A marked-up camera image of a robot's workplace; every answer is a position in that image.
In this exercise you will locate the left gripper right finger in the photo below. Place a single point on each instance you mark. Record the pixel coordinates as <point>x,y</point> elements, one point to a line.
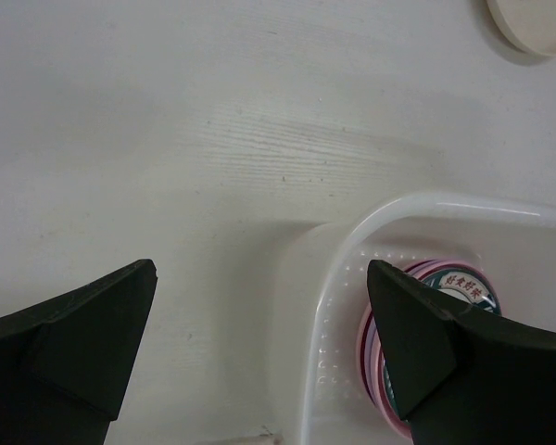
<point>462,375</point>

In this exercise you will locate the pink plate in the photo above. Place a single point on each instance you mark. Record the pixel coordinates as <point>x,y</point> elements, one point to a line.
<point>369,359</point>

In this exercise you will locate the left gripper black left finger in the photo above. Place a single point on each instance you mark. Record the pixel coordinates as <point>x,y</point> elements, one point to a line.
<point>65,363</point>

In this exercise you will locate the cream plate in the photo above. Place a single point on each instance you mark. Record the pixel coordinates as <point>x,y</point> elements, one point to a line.
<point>530,25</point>

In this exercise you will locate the white plastic bin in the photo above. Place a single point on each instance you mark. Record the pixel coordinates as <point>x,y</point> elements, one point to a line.
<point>512,243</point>

